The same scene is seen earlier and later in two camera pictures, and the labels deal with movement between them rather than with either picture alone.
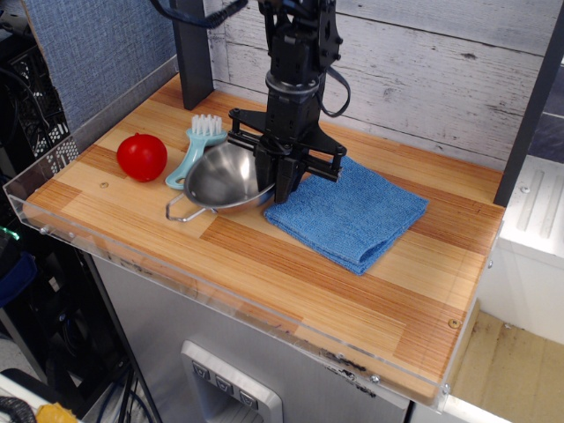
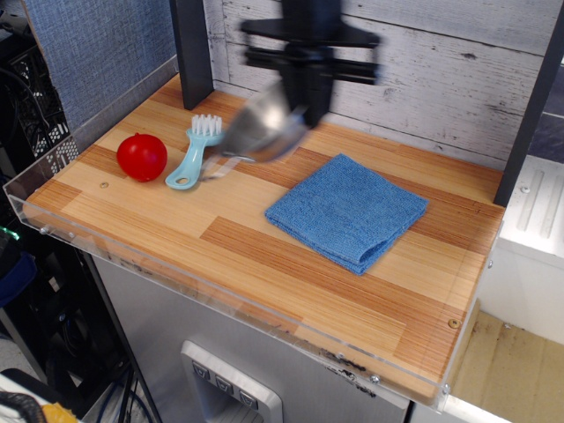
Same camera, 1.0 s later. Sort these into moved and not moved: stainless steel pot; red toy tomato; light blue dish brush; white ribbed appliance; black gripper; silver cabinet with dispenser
Moved: stainless steel pot; black gripper
Not moved: white ribbed appliance; red toy tomato; silver cabinet with dispenser; light blue dish brush
